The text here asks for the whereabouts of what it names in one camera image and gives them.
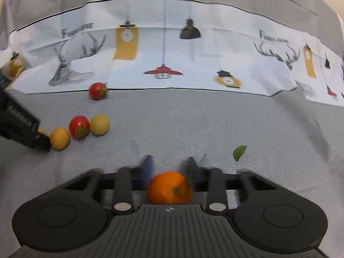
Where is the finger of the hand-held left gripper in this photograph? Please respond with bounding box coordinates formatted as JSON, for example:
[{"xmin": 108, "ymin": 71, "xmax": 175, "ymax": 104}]
[{"xmin": 33, "ymin": 134, "xmax": 51, "ymax": 151}]

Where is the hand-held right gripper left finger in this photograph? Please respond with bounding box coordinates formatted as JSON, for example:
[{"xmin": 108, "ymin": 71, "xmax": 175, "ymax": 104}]
[{"xmin": 63, "ymin": 155, "xmax": 155, "ymax": 215}]

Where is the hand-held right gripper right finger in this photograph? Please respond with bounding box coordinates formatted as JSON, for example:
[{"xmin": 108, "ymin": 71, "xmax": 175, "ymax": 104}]
[{"xmin": 184, "ymin": 157, "xmax": 272, "ymax": 215}]

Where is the red cherry tomato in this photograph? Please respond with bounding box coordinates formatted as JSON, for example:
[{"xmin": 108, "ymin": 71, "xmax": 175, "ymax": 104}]
[
  {"xmin": 69, "ymin": 115, "xmax": 90, "ymax": 140},
  {"xmin": 89, "ymin": 82, "xmax": 109, "ymax": 100}
]

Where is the small orange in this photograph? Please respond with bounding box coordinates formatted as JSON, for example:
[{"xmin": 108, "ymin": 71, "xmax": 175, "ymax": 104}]
[{"xmin": 146, "ymin": 171, "xmax": 192, "ymax": 205}]

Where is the small green leaf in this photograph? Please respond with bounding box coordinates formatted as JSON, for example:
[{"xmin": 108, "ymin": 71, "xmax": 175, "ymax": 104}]
[{"xmin": 233, "ymin": 145, "xmax": 248, "ymax": 162}]

